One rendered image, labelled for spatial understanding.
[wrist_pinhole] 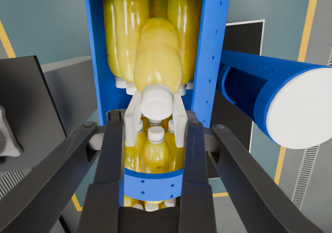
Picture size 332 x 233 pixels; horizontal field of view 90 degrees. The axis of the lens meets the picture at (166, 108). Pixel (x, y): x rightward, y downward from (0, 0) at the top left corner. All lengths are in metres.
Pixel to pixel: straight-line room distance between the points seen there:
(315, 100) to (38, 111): 0.85
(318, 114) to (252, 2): 1.17
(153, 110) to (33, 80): 0.47
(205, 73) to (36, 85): 0.49
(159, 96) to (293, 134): 0.58
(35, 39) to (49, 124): 1.23
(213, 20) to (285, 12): 1.53
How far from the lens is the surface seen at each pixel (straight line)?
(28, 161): 0.78
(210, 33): 0.31
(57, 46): 1.73
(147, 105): 0.19
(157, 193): 0.41
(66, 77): 0.89
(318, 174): 2.85
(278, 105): 0.62
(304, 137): 0.73
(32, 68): 0.61
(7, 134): 0.72
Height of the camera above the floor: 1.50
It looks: 68 degrees down
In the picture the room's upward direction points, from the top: 175 degrees clockwise
